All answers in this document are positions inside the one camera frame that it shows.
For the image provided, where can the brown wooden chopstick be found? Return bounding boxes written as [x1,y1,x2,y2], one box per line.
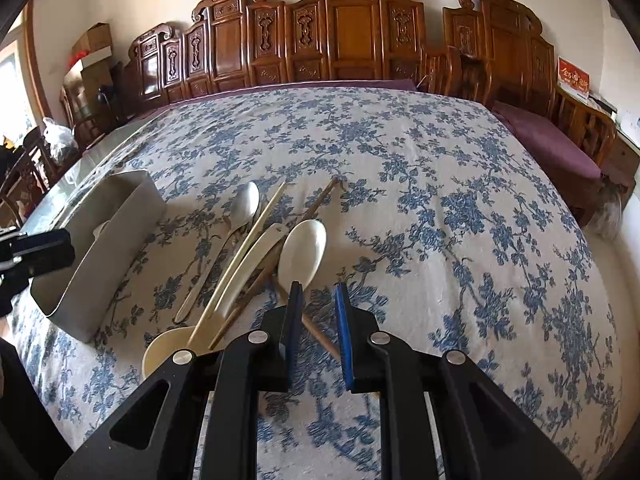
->
[269,274,343,362]
[207,176,346,351]

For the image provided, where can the white plastic spoon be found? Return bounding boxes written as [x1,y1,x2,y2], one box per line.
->
[278,219,328,292]

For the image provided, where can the pale bamboo chopstick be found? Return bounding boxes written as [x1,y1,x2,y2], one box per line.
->
[186,180,288,350]

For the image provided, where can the cream plastic ladle spoon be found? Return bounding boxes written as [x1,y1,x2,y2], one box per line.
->
[142,223,288,379]

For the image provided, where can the steel spoon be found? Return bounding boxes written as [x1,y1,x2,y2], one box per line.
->
[172,181,260,324]

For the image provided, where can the dark wooden chair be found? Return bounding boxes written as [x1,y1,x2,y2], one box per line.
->
[1,127,55,226]

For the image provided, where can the metal rectangular tray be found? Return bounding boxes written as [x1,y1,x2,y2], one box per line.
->
[30,170,166,342]

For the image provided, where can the white plastic bag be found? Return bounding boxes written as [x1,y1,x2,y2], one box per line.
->
[42,117,78,166]

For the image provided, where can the blue floral tablecloth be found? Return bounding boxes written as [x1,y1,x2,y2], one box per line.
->
[9,88,624,479]

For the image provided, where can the stacked cardboard boxes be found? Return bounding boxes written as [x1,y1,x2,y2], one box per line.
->
[63,23,113,116]

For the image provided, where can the purple armchair cushion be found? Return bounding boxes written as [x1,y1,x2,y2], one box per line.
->
[492,101,601,180]

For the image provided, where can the long carved wooden sofa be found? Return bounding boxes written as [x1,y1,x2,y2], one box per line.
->
[124,0,426,112]

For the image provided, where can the carved wooden armchair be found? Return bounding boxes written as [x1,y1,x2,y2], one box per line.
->
[442,0,617,226]

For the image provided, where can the wooden side table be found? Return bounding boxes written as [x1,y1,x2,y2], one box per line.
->
[601,132,639,207]

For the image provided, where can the red card sign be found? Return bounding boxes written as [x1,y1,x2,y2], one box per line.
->
[558,56,590,103]

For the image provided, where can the wooden door frame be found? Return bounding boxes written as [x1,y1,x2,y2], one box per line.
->
[23,0,51,118]

